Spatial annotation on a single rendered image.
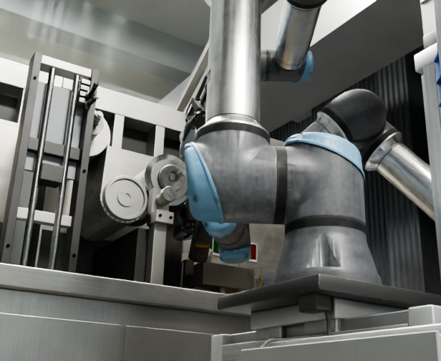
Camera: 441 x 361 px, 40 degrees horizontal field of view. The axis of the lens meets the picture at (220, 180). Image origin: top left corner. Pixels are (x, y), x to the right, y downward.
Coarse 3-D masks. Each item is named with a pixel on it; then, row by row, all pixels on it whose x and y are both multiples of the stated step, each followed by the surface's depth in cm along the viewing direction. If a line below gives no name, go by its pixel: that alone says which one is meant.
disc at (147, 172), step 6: (156, 156) 166; (162, 156) 167; (168, 156) 168; (174, 156) 169; (150, 162) 165; (156, 162) 166; (180, 162) 170; (150, 168) 164; (150, 174) 164; (150, 180) 163; (150, 186) 162; (186, 192) 168; (180, 198) 166; (186, 198) 167; (174, 204) 165
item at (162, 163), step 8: (160, 160) 166; (168, 160) 167; (152, 168) 164; (160, 168) 165; (152, 176) 163; (152, 184) 163; (184, 184) 168; (176, 192) 166; (184, 192) 167; (144, 216) 181
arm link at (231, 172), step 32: (224, 0) 98; (256, 0) 99; (224, 32) 95; (256, 32) 97; (224, 64) 93; (256, 64) 95; (224, 96) 91; (256, 96) 93; (224, 128) 87; (256, 128) 88; (192, 160) 85; (224, 160) 85; (256, 160) 85; (192, 192) 85; (224, 192) 84; (256, 192) 84
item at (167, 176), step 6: (162, 168) 164; (168, 168) 165; (174, 168) 166; (162, 174) 163; (168, 174) 165; (174, 174) 166; (162, 180) 162; (168, 180) 164; (174, 180) 165; (180, 180) 166; (162, 186) 163; (174, 186) 164; (180, 186) 165
